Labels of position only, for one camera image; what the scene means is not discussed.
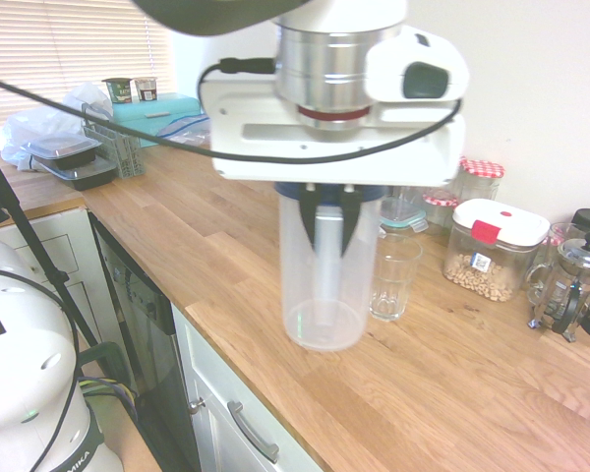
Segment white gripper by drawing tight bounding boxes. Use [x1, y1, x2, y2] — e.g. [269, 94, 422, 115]
[199, 77, 467, 258]

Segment clear pitcher blue lid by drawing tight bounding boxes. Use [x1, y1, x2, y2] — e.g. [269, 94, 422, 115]
[276, 180, 390, 353]

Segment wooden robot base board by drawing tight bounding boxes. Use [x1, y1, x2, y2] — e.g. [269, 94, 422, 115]
[86, 392, 166, 472]

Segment glass food container teal clips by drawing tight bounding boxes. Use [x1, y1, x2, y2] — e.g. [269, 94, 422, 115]
[379, 196, 430, 237]

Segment clear drinking glass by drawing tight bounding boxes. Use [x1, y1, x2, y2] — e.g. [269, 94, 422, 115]
[369, 231, 425, 324]

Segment small jar red gingham lid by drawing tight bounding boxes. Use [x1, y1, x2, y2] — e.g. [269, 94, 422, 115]
[421, 190, 460, 238]

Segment glass jar red gingham lid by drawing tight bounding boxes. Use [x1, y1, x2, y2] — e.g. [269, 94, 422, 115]
[457, 155, 506, 205]

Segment clear zip bag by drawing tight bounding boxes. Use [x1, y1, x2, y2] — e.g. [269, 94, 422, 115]
[155, 113, 213, 148]

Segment cereal container white lid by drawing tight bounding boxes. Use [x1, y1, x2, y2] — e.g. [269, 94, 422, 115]
[442, 198, 553, 305]

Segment teal bread bin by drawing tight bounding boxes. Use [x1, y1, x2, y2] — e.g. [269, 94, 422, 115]
[111, 90, 205, 149]

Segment grey cutlery basket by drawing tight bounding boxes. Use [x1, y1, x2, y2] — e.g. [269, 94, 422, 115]
[80, 101, 148, 180]

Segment black dishwasher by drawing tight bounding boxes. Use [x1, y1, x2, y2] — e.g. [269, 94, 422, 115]
[88, 211, 203, 472]

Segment brown yogurt cup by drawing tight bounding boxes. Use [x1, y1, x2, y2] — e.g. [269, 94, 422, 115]
[133, 76, 160, 104]

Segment clear glass mug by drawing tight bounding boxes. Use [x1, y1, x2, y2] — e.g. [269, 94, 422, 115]
[524, 221, 579, 309]

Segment green yogurt cup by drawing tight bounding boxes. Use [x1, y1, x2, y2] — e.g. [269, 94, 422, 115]
[101, 76, 133, 106]

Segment black takeaway container clear lid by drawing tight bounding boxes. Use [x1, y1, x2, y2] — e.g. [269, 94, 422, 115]
[37, 157, 120, 193]
[20, 130, 101, 172]

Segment pale kitchen cabinet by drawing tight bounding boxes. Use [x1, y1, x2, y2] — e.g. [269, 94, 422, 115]
[170, 303, 326, 472]

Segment chrome glass French press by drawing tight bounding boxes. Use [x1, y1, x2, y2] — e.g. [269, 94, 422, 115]
[525, 229, 590, 344]

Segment green metal clamp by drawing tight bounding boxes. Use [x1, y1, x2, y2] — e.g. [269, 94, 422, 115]
[75, 340, 135, 392]

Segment white plastic bag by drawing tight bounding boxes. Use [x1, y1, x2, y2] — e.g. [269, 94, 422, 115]
[0, 81, 116, 172]

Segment cream window blind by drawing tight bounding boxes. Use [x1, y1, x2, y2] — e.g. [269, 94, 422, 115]
[0, 0, 175, 131]

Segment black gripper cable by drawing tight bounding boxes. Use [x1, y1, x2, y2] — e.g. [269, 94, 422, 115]
[0, 56, 466, 164]

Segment silver drawer handle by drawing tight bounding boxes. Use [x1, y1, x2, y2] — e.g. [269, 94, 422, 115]
[226, 399, 281, 464]

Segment multicoloured wire bundle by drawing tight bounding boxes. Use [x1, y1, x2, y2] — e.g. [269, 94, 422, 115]
[77, 375, 140, 425]

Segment black camera tripod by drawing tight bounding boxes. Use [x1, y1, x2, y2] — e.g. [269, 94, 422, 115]
[0, 136, 101, 348]

